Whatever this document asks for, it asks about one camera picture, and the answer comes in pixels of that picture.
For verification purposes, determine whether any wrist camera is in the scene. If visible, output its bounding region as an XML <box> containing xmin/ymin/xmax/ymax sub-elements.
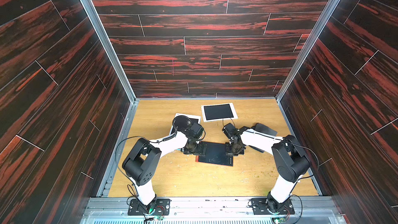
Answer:
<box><xmin>186</xmin><ymin>123</ymin><xmax>204</xmax><ymax>140</ymax></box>
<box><xmin>222</xmin><ymin>123</ymin><xmax>238</xmax><ymax>140</ymax></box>

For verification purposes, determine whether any aluminium front rail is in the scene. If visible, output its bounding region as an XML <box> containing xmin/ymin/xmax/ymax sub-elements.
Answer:
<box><xmin>81</xmin><ymin>196</ymin><xmax>347</xmax><ymax>224</ymax></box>

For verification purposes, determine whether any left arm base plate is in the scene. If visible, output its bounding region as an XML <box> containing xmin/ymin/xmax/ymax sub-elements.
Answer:
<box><xmin>127</xmin><ymin>198</ymin><xmax>171</xmax><ymax>216</ymax></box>

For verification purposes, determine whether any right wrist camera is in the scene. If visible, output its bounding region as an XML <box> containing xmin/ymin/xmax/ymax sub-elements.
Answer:
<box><xmin>222</xmin><ymin>123</ymin><xmax>238</xmax><ymax>140</ymax></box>

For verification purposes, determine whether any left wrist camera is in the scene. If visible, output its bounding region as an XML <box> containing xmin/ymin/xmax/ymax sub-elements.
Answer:
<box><xmin>186</xmin><ymin>123</ymin><xmax>204</xmax><ymax>140</ymax></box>

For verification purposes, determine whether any dark grey wiping cloth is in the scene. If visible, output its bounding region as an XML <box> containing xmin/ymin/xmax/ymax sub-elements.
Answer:
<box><xmin>247</xmin><ymin>123</ymin><xmax>279</xmax><ymax>155</ymax></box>

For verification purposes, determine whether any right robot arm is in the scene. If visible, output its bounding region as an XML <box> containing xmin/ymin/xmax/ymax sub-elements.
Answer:
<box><xmin>222</xmin><ymin>126</ymin><xmax>311</xmax><ymax>213</ymax></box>

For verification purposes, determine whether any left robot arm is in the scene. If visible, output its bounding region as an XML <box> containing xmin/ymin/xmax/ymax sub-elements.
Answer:
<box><xmin>122</xmin><ymin>130</ymin><xmax>206</xmax><ymax>213</ymax></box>

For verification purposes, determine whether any aluminium frame right post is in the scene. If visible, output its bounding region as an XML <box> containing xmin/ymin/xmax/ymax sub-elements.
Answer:
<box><xmin>276</xmin><ymin>0</ymin><xmax>341</xmax><ymax>105</ymax></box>

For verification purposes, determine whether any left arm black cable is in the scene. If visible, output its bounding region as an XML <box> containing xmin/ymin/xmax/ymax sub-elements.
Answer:
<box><xmin>114</xmin><ymin>114</ymin><xmax>193</xmax><ymax>200</ymax></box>

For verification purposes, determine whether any aluminium frame left post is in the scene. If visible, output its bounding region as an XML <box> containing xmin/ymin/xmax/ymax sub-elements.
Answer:
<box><xmin>67</xmin><ymin>0</ymin><xmax>139</xmax><ymax>103</ymax></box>

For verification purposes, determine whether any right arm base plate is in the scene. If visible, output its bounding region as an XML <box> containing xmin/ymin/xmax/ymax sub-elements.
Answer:
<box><xmin>248</xmin><ymin>198</ymin><xmax>295</xmax><ymax>215</ymax></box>

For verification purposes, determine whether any red drawing tablet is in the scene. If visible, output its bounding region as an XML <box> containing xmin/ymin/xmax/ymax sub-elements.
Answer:
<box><xmin>195</xmin><ymin>142</ymin><xmax>233</xmax><ymax>167</ymax></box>

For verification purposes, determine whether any aluminium frame post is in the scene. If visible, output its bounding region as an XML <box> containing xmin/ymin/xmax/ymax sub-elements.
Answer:
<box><xmin>276</xmin><ymin>0</ymin><xmax>341</xmax><ymax>105</ymax></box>
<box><xmin>67</xmin><ymin>0</ymin><xmax>139</xmax><ymax>103</ymax></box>

